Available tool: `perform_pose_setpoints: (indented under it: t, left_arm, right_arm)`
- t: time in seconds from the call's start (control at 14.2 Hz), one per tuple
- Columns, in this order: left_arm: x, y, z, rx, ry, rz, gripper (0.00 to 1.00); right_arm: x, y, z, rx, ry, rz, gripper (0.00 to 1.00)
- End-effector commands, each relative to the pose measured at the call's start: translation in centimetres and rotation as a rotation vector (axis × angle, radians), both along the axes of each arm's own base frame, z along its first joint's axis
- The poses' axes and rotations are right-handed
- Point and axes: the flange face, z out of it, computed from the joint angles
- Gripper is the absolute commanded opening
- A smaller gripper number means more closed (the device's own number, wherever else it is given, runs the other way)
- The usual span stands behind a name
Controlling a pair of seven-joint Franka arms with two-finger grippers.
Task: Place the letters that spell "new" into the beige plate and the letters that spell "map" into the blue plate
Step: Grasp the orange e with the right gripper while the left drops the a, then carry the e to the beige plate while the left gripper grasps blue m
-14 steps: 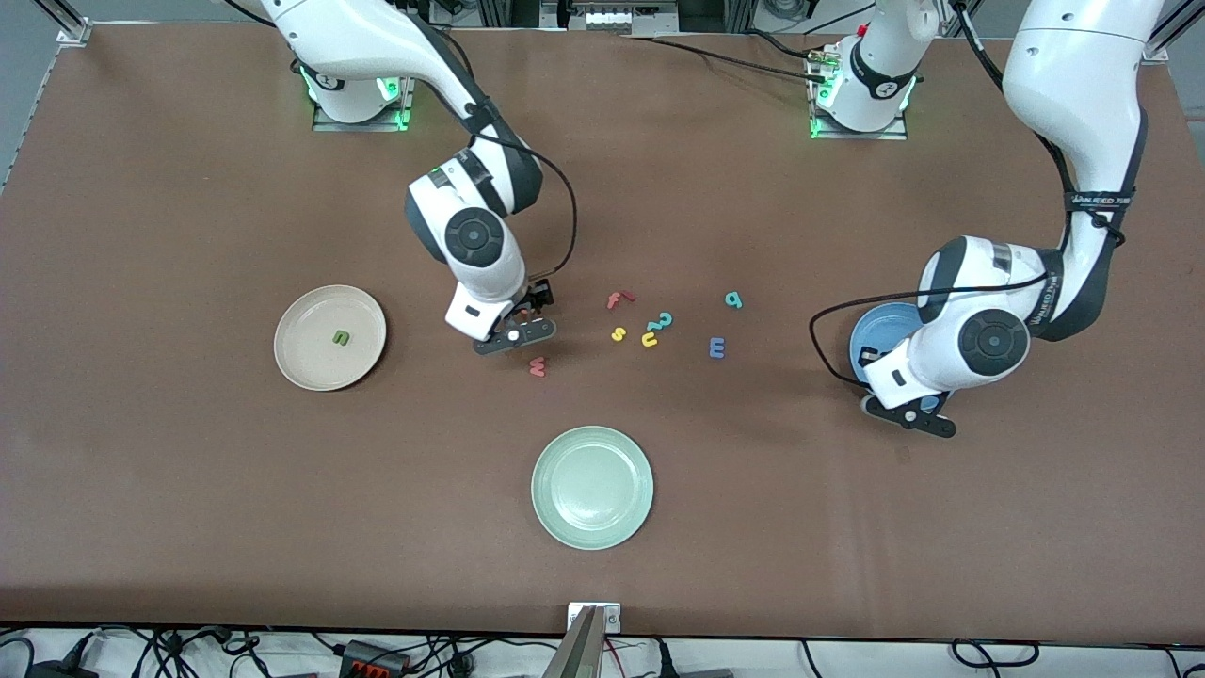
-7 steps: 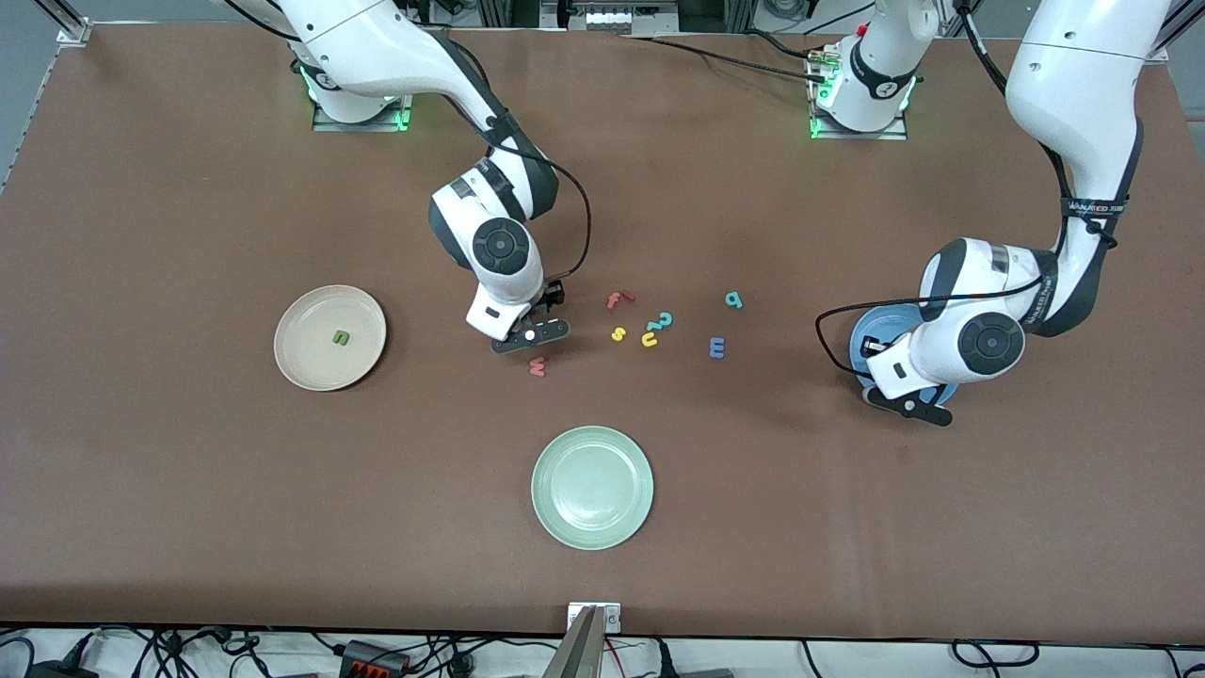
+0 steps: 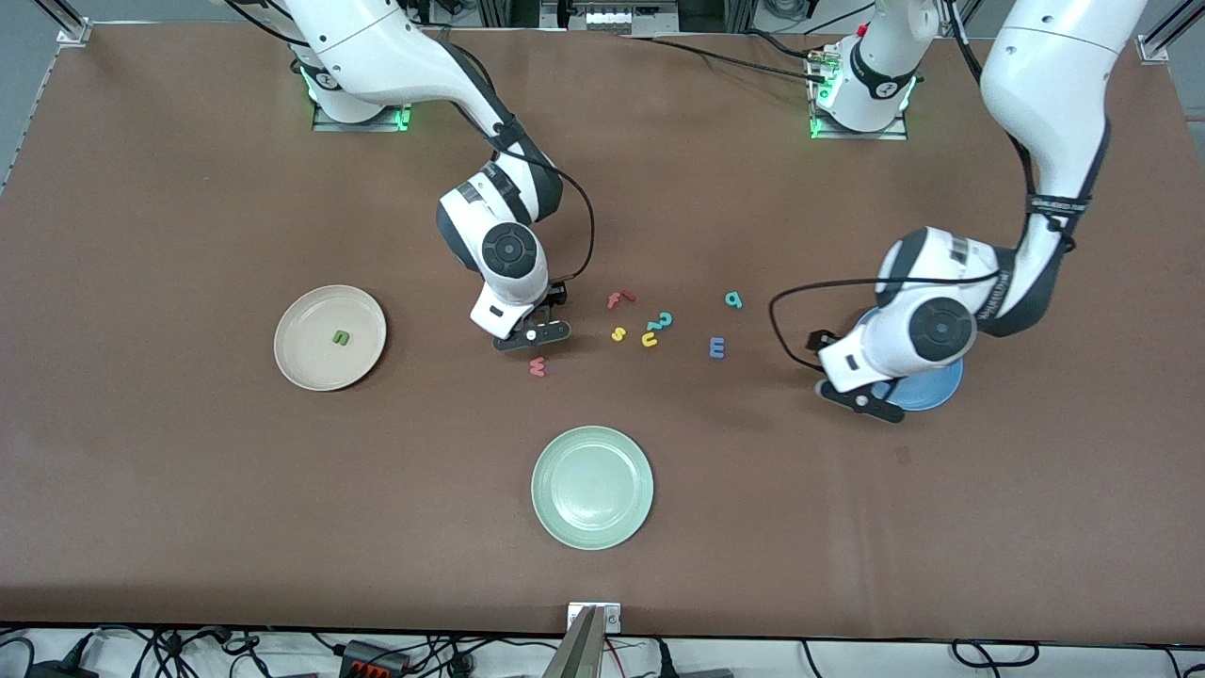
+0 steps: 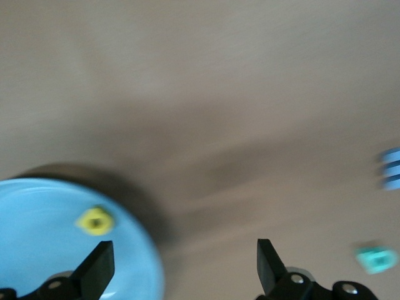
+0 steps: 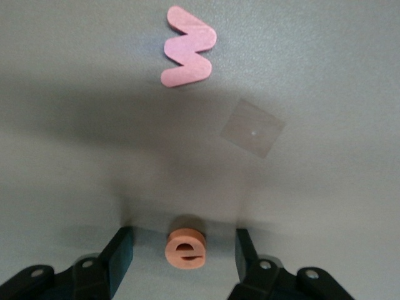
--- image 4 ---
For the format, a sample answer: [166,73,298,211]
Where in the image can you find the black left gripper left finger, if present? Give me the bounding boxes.
[18,240,116,300]

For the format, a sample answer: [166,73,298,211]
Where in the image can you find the blue foam letter m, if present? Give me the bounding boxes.
[377,149,400,191]

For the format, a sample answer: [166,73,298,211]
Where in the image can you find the teal foam letter b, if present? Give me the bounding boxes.
[354,245,399,275]

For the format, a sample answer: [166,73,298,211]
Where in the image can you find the yellow foam letter a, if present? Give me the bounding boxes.
[74,205,115,238]

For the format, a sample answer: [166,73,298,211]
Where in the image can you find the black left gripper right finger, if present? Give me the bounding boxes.
[256,239,334,300]

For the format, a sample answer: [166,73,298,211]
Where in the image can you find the blue plate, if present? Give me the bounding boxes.
[0,177,166,300]

